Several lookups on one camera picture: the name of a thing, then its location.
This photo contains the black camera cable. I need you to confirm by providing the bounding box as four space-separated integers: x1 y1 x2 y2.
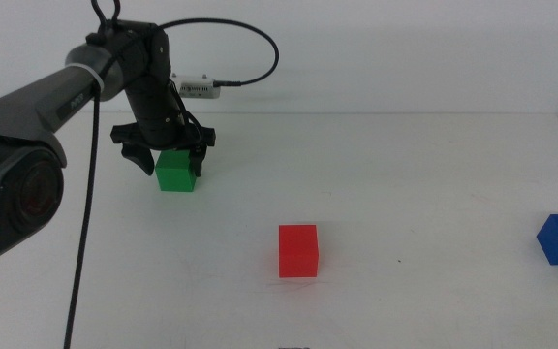
62 17 281 349

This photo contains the red cube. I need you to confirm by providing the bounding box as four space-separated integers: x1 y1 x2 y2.
278 223 321 279

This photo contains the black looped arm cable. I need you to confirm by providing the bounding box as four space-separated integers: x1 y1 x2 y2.
90 0 122 31

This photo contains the white zip tie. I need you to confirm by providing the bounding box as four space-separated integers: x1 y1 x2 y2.
64 61 107 94

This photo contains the green cube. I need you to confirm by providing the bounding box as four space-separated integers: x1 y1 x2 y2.
154 148 199 193

